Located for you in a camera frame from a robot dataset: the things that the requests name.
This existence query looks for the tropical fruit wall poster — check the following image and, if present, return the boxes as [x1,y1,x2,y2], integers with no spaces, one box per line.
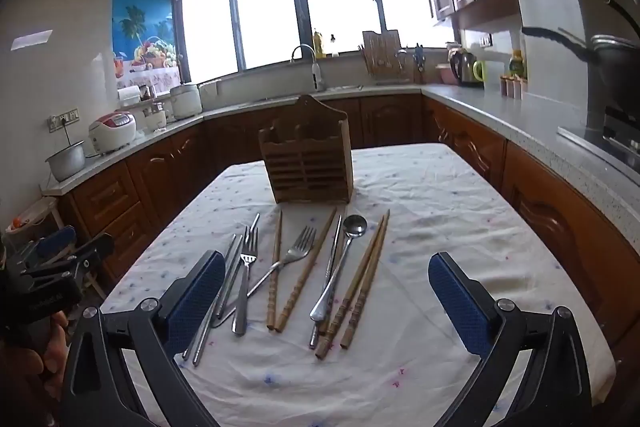
[112,0,181,88]

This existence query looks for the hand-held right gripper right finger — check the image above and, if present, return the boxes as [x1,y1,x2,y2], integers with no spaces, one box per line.
[427,251,593,427]

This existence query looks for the wooden chopstick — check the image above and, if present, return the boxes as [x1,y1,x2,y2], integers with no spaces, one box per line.
[315,214,387,360]
[275,207,338,333]
[266,209,284,332]
[340,209,391,350]

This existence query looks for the steel electric kettle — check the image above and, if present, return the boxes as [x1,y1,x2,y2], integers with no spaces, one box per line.
[449,48,478,86]

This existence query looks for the small silver fork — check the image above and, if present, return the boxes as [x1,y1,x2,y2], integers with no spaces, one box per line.
[231,227,260,337]

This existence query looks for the large kitchen window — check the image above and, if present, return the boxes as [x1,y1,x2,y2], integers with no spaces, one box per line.
[180,0,456,85]

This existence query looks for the white countertop box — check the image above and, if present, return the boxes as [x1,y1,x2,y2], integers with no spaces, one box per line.
[118,87,143,110]

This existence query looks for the white plastic stool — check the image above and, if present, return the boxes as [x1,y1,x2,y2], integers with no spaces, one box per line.
[5,196,66,240]

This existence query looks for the small white electric pot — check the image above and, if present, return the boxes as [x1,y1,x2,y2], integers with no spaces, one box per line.
[145,102,168,132]

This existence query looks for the large white rice cooker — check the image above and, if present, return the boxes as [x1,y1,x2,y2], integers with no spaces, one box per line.
[170,83,203,120]

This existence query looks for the metal cooking pot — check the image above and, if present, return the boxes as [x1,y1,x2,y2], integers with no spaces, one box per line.
[46,140,86,182]

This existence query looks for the silver table knife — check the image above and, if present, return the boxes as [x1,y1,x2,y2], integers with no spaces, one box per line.
[308,214,343,350]

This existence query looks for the chrome kitchen faucet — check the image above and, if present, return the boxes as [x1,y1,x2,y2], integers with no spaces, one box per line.
[291,44,325,92]

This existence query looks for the gas stove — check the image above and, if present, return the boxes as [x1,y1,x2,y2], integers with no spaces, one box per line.
[557,107,640,168]

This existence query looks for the wooden utensil holder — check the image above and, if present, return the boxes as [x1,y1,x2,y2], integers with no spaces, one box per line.
[258,95,354,204]

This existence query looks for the wooden lower cabinets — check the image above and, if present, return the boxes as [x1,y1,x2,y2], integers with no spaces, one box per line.
[65,92,640,358]

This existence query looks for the grey speckled kitchen countertop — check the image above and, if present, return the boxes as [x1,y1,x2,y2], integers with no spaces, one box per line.
[42,82,640,253]

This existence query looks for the silver spoon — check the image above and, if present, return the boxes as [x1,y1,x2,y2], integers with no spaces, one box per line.
[309,214,368,323]

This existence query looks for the large silver fork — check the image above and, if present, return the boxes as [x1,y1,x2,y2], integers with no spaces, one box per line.
[212,226,317,328]

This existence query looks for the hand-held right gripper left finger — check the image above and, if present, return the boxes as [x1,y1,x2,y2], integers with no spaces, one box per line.
[60,249,227,427]

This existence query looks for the row of spice jars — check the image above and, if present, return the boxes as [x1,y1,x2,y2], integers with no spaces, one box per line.
[500,74,526,100]

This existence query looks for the red and white rice cooker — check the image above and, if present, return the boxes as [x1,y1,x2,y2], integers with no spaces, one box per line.
[89,111,137,155]

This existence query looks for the person's left hand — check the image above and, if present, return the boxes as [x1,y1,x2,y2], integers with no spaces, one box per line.
[0,311,69,427]

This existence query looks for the black wok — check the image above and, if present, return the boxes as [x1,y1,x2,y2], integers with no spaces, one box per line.
[522,24,640,108]

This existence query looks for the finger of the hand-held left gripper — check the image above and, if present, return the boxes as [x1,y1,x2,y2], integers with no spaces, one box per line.
[62,233,116,279]
[35,226,79,259]

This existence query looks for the white dotted tablecloth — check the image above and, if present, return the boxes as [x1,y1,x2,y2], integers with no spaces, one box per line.
[100,143,616,427]

